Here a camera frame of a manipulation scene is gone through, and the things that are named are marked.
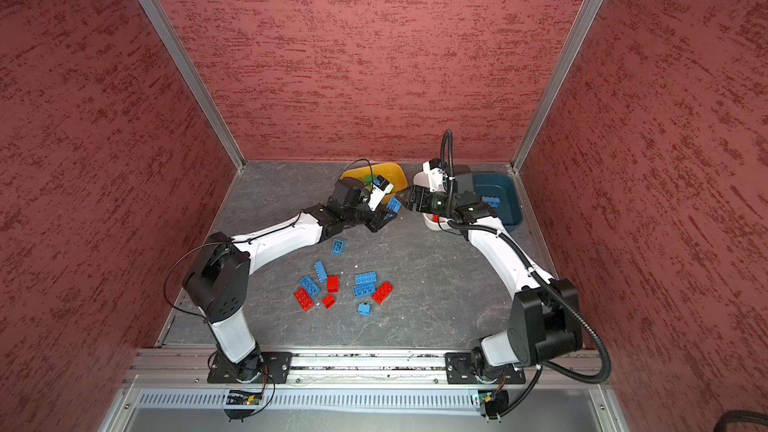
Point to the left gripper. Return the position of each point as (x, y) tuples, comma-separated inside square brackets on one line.
[(378, 218)]

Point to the blue lego brick bottom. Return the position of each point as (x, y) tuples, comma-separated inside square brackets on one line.
[(309, 286)]

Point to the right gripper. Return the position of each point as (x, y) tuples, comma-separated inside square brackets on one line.
[(416, 193)]

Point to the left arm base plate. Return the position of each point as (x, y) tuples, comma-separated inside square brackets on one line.
[(257, 367)]

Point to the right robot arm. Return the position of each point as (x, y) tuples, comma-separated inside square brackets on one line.
[(544, 321)]

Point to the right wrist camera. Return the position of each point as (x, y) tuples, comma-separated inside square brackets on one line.
[(435, 176)]

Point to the white plastic bin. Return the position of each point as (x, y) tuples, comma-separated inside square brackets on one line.
[(434, 223)]

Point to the small blue lego brick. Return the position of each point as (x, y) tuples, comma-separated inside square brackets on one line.
[(364, 309)]

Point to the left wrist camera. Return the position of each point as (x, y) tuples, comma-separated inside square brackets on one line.
[(380, 188)]

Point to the red lego brick small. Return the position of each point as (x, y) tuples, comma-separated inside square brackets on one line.
[(328, 301)]

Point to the aluminium corner post right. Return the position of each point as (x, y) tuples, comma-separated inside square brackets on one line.
[(581, 25)]

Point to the aluminium corner post left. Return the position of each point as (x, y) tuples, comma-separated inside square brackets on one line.
[(173, 44)]

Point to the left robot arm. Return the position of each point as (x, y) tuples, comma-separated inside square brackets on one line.
[(218, 278)]

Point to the yellow plastic bin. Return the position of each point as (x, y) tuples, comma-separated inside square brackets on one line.
[(367, 171)]

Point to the aluminium front rail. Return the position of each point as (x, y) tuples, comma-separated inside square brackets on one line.
[(188, 367)]

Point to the blue lego brick pair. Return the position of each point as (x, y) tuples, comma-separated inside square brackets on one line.
[(364, 290), (365, 278)]

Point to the blue lego brick long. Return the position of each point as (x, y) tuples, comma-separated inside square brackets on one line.
[(394, 205)]

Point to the red lego brick long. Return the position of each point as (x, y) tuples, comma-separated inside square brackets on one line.
[(304, 299)]

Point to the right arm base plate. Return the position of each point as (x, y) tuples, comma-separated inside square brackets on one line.
[(464, 368)]

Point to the aluminium corner post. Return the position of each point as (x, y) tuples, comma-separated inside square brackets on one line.
[(173, 44), (581, 25)]

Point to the teal plastic bin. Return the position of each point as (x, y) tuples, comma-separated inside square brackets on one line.
[(501, 186)]

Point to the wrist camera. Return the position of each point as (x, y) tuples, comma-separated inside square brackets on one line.
[(435, 176), (380, 188)]

